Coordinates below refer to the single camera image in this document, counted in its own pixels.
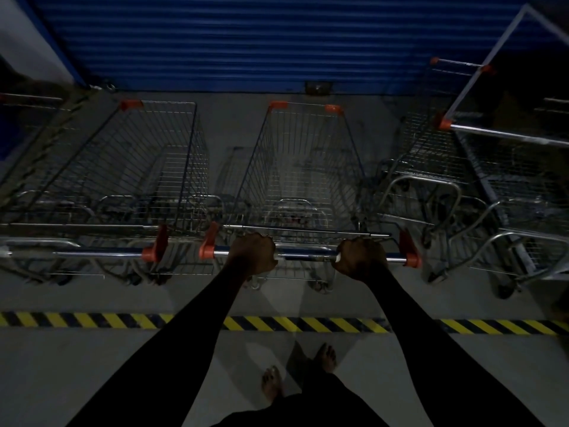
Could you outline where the person's right hand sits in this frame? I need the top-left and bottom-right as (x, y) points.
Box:
(331, 237), (388, 282)

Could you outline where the person's left hand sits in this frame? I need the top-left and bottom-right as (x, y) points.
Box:
(225, 232), (280, 277)

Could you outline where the person's right forearm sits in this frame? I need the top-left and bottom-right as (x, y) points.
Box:
(362, 269), (545, 427)

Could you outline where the person's left forearm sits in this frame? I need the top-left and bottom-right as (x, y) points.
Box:
(66, 262), (248, 427)

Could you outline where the person's right foot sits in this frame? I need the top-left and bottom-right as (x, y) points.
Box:
(314, 343), (338, 375)

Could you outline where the person's foot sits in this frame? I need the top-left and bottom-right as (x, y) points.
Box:
(314, 343), (338, 375)
(261, 365), (284, 404)

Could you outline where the person's left foot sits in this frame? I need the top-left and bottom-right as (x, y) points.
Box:
(261, 365), (284, 404)

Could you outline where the person's dark clothing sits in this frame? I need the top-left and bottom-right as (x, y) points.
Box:
(212, 367), (391, 427)

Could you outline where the blue roller shutter door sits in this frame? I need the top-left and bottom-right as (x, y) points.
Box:
(13, 0), (569, 96)

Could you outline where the white metal rack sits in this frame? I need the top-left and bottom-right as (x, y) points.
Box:
(443, 3), (569, 281)

